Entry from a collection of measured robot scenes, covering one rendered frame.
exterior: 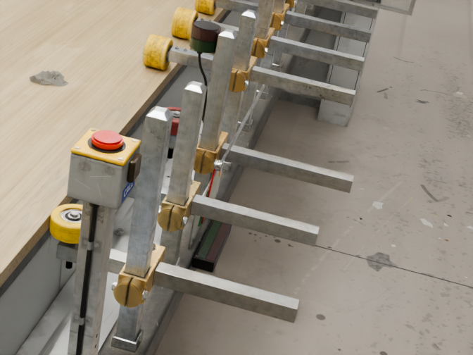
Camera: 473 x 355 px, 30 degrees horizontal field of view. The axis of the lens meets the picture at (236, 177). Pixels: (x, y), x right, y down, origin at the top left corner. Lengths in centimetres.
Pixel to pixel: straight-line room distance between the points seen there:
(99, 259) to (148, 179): 26
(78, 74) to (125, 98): 15
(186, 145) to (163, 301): 31
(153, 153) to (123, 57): 89
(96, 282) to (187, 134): 51
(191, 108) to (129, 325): 40
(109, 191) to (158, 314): 62
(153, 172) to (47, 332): 48
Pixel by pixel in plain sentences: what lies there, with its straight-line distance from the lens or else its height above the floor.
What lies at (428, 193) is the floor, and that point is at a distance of 395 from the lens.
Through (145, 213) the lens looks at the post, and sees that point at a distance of 144.
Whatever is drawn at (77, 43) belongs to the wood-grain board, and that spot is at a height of 90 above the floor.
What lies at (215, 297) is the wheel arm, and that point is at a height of 83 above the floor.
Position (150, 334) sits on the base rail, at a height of 70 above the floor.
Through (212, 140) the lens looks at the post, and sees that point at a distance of 192.
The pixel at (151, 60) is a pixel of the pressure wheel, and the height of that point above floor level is 93.
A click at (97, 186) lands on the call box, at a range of 111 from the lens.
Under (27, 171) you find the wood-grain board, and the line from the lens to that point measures 170.
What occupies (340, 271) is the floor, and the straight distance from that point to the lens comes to 323.
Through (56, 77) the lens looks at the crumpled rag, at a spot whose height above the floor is 92.
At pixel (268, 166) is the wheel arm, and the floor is 85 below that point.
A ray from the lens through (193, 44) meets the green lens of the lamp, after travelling 184.
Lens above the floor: 174
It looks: 28 degrees down
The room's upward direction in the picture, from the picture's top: 11 degrees clockwise
